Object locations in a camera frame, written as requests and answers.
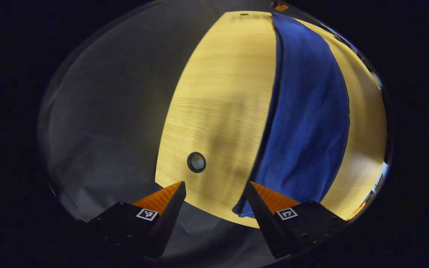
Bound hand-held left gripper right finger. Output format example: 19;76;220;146
244;181;349;260

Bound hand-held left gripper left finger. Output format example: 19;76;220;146
77;181;187;261

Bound blue denim jeans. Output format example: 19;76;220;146
232;12;350;218

